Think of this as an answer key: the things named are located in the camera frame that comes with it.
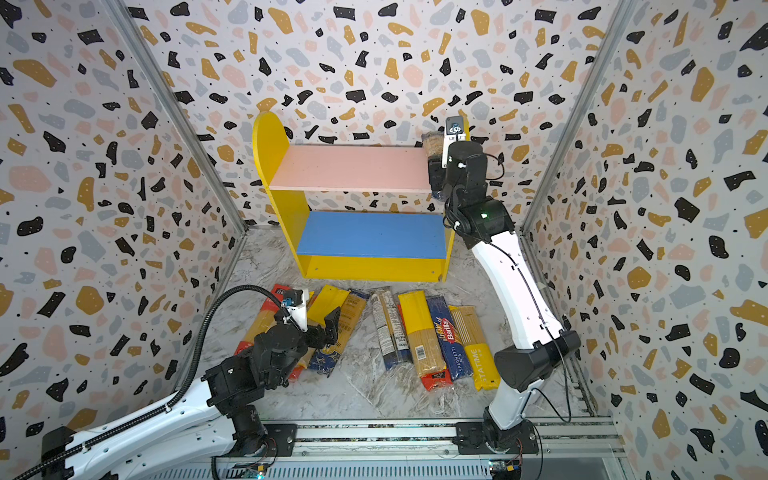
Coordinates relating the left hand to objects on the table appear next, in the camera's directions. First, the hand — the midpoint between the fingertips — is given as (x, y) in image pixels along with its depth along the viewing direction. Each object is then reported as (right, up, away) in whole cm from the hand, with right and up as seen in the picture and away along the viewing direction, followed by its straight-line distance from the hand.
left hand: (323, 304), depth 71 cm
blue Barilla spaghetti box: (+34, -17, +14) cm, 40 cm away
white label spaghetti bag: (+15, -11, +19) cm, 27 cm away
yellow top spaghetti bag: (+26, -16, +12) cm, 33 cm away
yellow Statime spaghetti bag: (+41, -20, +13) cm, 48 cm away
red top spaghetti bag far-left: (-24, -8, +21) cm, 33 cm away
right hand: (+28, +36, -7) cm, 46 cm away
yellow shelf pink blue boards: (+1, +15, +29) cm, 32 cm away
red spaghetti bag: (+28, -22, +10) cm, 37 cm away
